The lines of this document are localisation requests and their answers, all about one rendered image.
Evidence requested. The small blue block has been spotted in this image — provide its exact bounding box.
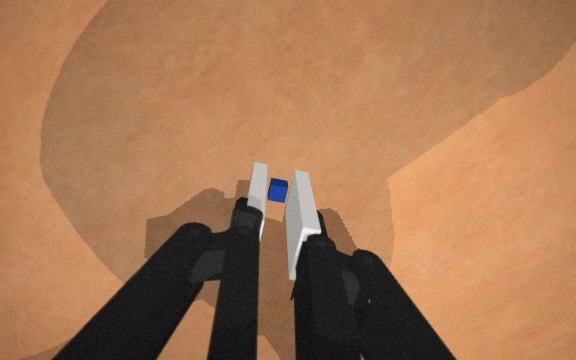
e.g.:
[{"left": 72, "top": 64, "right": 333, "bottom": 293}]
[{"left": 268, "top": 178, "right": 288, "bottom": 203}]

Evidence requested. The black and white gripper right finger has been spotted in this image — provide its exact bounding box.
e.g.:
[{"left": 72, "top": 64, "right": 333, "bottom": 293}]
[{"left": 285, "top": 170, "right": 457, "bottom": 360}]

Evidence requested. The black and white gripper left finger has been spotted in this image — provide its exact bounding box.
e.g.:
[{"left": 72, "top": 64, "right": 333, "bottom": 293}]
[{"left": 51, "top": 162, "right": 268, "bottom": 360}]

